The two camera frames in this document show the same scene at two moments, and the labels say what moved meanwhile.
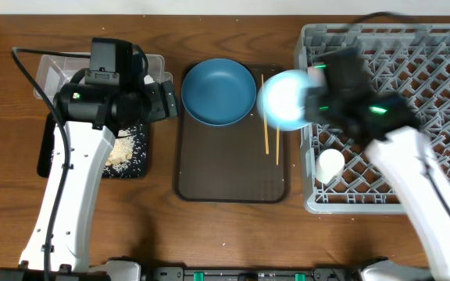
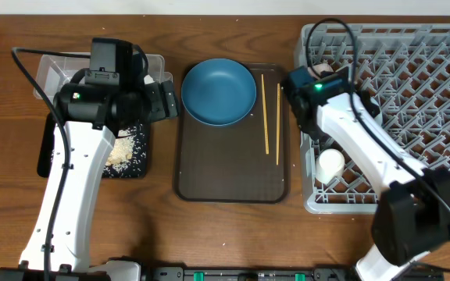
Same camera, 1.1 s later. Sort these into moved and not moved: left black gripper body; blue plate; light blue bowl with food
Moved: light blue bowl with food
Not moved: blue plate; left black gripper body
